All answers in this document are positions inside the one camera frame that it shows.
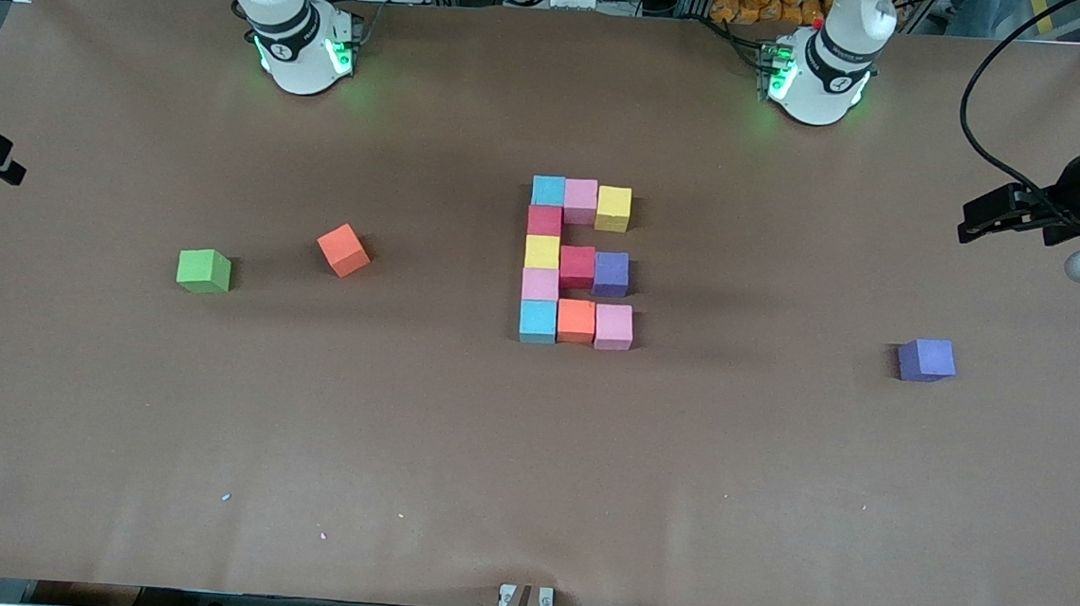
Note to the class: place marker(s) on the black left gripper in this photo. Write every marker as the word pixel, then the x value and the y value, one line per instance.
pixel 1074 184

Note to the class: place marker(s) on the yellow foam block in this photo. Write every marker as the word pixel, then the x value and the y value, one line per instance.
pixel 543 252
pixel 613 210

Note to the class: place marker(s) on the purple foam block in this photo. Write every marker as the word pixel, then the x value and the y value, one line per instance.
pixel 926 359
pixel 610 275

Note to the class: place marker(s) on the pink foam block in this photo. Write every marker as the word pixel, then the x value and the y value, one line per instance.
pixel 580 201
pixel 540 284
pixel 613 327

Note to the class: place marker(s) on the red foam block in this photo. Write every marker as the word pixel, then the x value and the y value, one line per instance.
pixel 578 268
pixel 545 221

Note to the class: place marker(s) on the orange foam block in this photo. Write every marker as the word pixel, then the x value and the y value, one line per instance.
pixel 344 251
pixel 577 321

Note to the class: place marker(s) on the blue foam block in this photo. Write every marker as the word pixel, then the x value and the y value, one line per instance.
pixel 539 322
pixel 549 191

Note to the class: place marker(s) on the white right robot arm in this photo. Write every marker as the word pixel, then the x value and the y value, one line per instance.
pixel 296 48

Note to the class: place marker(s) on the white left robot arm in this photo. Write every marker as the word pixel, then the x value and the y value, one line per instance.
pixel 822 76

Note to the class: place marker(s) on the green-lit arm base board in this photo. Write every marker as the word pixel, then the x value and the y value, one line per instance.
pixel 344 52
pixel 777 72

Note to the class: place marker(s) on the green foam block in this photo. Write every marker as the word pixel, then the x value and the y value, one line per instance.
pixel 204 272

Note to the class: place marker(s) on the pile of orange snack bags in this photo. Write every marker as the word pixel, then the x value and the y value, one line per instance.
pixel 761 0

